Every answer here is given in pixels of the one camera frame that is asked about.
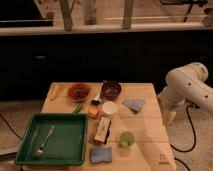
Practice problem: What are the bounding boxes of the blue-grey towel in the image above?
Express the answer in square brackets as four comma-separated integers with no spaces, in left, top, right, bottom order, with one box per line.
[123,99,145,114]

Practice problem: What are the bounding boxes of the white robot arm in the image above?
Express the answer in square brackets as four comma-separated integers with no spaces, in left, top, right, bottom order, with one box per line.
[157,62,213,126]

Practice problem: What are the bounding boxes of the green plastic cup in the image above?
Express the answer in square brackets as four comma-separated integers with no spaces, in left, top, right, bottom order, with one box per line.
[119,131,135,148]

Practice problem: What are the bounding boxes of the white round lid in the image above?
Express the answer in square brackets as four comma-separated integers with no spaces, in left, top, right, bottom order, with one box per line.
[101,101,118,116]

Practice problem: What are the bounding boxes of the dark brown bowl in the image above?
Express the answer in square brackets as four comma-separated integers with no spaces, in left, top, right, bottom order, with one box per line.
[101,80,122,100]

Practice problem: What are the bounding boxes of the white and brown box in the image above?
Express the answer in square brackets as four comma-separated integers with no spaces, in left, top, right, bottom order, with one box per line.
[94,117,111,143]

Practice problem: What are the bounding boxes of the white brush with black head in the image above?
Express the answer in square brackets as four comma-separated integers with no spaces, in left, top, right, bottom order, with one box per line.
[91,81,104,105]

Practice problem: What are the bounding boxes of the orange sponge block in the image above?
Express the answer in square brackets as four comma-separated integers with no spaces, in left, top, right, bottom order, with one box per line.
[88,105,100,118]

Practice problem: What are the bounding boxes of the blue sponge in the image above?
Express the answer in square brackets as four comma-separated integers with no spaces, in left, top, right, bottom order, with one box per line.
[90,147,112,163]

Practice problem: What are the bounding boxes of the green chili pepper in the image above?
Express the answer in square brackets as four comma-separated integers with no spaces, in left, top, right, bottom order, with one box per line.
[72,104,83,113]

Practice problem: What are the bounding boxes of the orange plate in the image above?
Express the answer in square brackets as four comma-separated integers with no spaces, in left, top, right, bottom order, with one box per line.
[67,83,91,102]

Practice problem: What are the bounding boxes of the green plastic tray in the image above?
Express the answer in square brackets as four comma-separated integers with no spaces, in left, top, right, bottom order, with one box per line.
[15,114,88,166]

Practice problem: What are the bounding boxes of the yellow banana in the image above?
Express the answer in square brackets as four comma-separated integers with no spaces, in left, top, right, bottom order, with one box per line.
[50,84,61,101]

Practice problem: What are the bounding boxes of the silver fork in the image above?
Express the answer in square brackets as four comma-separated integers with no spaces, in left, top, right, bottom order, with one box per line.
[33,125,55,159]

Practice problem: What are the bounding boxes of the black cable on floor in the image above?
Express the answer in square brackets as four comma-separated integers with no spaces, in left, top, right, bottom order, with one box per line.
[169,104,198,154]

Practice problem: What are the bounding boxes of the black cable left floor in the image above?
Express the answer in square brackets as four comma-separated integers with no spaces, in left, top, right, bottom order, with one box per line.
[0,114,24,141]

